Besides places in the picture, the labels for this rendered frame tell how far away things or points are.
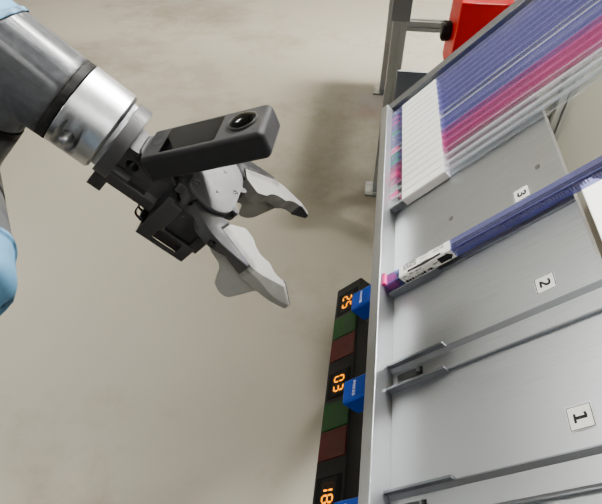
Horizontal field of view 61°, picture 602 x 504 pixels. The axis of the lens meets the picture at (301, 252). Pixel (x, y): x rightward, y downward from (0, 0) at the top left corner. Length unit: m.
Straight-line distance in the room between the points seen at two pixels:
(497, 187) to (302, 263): 1.08
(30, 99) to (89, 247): 1.31
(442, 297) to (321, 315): 0.96
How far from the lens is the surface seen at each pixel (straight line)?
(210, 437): 1.26
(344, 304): 0.61
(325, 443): 0.52
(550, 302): 0.42
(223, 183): 0.48
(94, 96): 0.45
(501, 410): 0.40
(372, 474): 0.42
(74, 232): 1.82
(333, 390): 0.55
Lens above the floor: 1.12
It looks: 45 degrees down
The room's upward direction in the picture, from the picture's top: straight up
